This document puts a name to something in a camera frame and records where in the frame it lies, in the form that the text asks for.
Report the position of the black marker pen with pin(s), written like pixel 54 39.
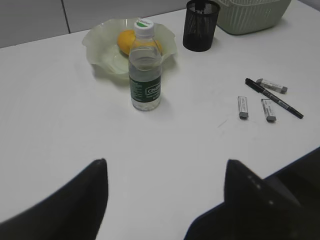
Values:
pixel 259 89

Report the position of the pale green wavy plate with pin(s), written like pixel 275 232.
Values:
pixel 102 49

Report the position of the pale green woven basket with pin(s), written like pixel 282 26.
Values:
pixel 239 17

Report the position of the grey white eraser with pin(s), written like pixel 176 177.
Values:
pixel 268 110
pixel 272 86
pixel 243 107

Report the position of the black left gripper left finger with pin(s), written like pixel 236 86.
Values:
pixel 73 212

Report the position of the yellow mango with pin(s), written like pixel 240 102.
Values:
pixel 126 38

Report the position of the black mesh pen holder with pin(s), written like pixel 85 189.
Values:
pixel 200 24

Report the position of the clear water bottle green label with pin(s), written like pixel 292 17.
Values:
pixel 145 67

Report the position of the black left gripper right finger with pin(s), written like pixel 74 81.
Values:
pixel 258 209

